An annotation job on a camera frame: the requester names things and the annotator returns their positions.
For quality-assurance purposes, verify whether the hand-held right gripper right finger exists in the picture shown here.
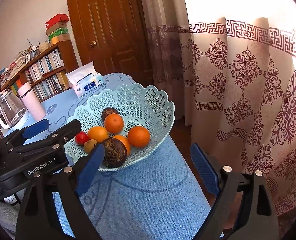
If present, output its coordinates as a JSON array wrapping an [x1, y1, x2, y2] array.
[[190, 142, 279, 240]]

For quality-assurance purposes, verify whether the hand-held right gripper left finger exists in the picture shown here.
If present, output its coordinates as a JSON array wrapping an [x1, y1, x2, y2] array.
[[15, 144, 105, 240]]

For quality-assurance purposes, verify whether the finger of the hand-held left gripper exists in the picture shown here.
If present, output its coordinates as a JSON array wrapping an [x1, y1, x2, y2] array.
[[0, 119, 50, 153], [7, 119, 81, 160]]

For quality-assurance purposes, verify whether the red tomato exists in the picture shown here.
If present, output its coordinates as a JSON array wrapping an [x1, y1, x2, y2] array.
[[75, 131, 89, 146]]

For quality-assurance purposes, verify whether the tan round longan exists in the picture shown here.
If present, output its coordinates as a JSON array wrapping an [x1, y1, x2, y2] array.
[[83, 139, 98, 154]]

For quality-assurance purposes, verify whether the dark brown water chestnut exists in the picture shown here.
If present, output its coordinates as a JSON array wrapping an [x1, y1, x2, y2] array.
[[101, 137, 127, 168], [101, 107, 120, 123]]

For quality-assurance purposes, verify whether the orange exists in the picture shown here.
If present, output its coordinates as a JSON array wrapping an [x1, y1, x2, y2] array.
[[87, 126, 110, 143], [104, 113, 125, 134], [113, 135, 131, 157], [127, 126, 151, 148]]

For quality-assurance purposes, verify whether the teal lattice plastic basket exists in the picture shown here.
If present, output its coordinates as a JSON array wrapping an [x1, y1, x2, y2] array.
[[64, 84, 175, 172]]

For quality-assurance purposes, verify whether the pink insulated bottle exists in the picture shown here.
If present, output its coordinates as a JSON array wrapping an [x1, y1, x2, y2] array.
[[17, 82, 46, 121]]

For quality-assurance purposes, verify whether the white tissue pack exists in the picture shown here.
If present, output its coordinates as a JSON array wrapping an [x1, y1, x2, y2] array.
[[66, 62, 103, 98]]

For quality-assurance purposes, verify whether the blue printed tablecloth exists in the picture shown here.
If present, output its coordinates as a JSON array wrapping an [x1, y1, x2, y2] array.
[[18, 72, 213, 240]]

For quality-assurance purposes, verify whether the wooden bookshelf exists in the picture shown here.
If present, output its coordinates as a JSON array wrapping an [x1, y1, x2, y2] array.
[[0, 41, 73, 103]]

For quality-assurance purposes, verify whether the row of shelved books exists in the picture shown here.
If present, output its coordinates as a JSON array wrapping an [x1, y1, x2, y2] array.
[[0, 49, 71, 102]]

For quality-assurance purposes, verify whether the stack of books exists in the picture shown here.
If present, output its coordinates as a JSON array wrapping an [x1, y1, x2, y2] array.
[[0, 50, 30, 80]]

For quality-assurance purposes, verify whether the patterned beige curtain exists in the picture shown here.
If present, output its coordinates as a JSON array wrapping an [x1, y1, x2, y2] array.
[[138, 0, 296, 215]]

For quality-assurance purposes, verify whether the green cardboard box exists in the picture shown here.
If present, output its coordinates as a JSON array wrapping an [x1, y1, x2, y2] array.
[[46, 27, 69, 37]]

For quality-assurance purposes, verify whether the red cardboard box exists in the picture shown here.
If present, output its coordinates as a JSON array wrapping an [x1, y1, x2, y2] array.
[[45, 13, 70, 30]]

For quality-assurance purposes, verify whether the brown wooden door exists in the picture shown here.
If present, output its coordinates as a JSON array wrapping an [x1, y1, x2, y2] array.
[[65, 0, 154, 80]]

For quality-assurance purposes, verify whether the glass kettle white handle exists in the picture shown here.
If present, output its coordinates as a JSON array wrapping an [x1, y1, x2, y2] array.
[[0, 89, 29, 130]]

